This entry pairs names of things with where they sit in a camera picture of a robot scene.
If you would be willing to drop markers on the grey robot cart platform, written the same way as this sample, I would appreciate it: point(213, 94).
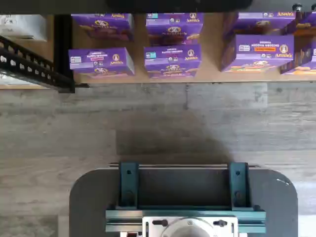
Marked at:
point(91, 197)

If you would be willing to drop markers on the purple Annie's box pink label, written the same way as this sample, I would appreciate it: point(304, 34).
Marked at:
point(101, 60)

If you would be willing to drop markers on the dark metal shelf rail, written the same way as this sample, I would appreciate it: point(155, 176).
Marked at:
point(49, 6)

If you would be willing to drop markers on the black shelf upright post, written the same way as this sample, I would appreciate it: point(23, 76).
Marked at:
point(63, 47)

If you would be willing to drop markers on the white cardboard box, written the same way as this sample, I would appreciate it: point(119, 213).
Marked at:
point(23, 27)

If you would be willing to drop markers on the purple Annie's box blue label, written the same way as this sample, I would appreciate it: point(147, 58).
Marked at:
point(172, 58)

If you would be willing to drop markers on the brown wooden shelf board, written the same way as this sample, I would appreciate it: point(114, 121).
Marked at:
point(212, 56)

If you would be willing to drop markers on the teal metal bracket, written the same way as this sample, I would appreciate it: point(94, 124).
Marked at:
point(238, 185)
point(128, 185)

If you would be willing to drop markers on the teal aluminium cross beam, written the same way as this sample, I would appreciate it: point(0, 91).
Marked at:
point(123, 218)

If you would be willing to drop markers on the black perforated metal rail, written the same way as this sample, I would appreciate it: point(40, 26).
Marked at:
point(29, 66)

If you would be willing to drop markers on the silver mounting plate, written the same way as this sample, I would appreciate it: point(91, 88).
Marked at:
point(151, 228)

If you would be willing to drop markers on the grey robot arm base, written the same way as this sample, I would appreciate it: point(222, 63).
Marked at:
point(187, 228)

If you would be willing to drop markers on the purple Annie's box orange label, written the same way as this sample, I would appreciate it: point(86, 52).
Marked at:
point(261, 53)

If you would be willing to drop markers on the black shelf bolt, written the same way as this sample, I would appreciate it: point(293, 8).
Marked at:
point(297, 6)
point(314, 7)

